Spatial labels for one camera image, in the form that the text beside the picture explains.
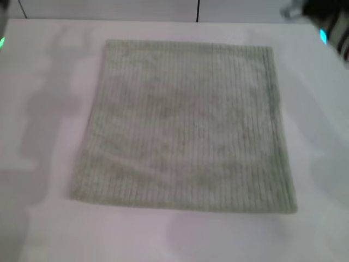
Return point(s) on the pale green ribbed towel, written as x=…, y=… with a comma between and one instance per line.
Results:
x=185, y=128

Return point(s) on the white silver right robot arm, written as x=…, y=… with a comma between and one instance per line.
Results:
x=327, y=13

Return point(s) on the black vertical background strip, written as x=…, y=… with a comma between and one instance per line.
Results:
x=198, y=11

